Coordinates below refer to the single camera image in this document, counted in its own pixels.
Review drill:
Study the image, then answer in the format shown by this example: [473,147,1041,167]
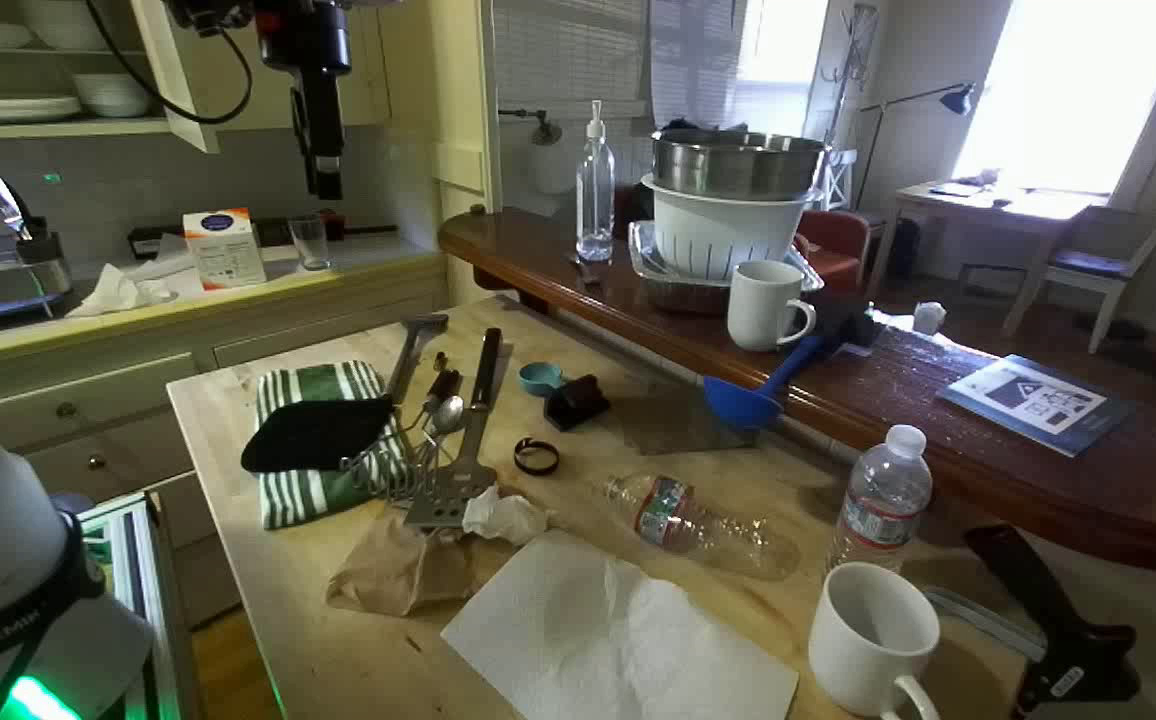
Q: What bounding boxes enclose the black band ring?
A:
[512,435,562,481]

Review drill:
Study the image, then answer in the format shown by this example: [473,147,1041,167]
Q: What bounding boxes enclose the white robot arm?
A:
[162,0,352,201]

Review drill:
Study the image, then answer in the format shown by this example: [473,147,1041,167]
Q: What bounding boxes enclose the robot base white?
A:
[0,443,151,720]

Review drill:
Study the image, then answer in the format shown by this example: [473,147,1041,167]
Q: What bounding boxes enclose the small blue round dish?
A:
[518,364,562,396]

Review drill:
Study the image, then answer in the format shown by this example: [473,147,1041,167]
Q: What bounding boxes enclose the black small box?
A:
[542,375,608,432]

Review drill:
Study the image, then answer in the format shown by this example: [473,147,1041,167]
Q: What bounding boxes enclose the metal spoon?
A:
[429,356,468,435]

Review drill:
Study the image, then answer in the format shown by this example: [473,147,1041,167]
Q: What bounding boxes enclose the crumpled white tissue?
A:
[461,488,546,543]

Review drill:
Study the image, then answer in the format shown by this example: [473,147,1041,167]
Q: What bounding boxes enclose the lying clear plastic bottle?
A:
[602,478,796,582]

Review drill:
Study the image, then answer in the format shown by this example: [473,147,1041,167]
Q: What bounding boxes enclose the white mug on counter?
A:
[723,259,815,353]

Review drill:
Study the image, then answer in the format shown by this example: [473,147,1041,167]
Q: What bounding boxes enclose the metal slotted spatula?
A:
[406,328,508,535]

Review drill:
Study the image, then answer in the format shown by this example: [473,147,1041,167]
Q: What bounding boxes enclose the clear glass bottle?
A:
[575,105,617,264]

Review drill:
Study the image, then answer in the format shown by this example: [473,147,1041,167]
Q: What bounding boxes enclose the steel pot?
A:
[653,128,825,201]

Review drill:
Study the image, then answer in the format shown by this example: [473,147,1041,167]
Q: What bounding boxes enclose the white paper napkin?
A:
[445,533,796,720]

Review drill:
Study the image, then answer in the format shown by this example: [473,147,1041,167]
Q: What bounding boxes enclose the brown paper bag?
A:
[326,512,473,618]

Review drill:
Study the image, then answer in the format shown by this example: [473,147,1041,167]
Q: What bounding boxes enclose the black oval pad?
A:
[241,396,392,473]

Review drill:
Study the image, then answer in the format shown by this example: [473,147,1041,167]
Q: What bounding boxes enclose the red container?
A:
[796,211,872,290]

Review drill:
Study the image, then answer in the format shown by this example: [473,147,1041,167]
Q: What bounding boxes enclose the green striped cloth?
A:
[241,361,410,533]

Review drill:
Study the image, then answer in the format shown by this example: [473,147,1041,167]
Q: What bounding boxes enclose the upright water bottle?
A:
[832,426,933,569]

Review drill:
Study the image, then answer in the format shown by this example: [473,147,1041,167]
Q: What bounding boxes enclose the small white cup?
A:
[911,300,947,336]

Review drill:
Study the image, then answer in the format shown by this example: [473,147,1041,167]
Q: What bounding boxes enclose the white carton box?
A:
[185,209,262,293]

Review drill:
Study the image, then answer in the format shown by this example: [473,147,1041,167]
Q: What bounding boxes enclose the white mug front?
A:
[806,562,939,720]

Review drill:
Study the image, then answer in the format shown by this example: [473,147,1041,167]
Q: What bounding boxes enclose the wooden desk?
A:
[866,181,1106,293]

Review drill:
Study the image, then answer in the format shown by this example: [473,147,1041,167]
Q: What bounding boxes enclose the magazine booklet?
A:
[945,356,1133,459]

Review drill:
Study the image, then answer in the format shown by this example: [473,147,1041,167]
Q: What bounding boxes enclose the blue desk lamp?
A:
[853,79,975,209]

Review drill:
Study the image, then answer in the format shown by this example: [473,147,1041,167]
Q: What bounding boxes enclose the wooden chair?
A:
[998,209,1156,353]

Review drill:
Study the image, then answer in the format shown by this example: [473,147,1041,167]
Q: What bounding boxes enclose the black clamp tool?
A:
[964,524,1140,716]

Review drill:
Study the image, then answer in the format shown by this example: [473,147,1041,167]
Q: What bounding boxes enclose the white plates on shelf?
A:
[0,95,82,125]

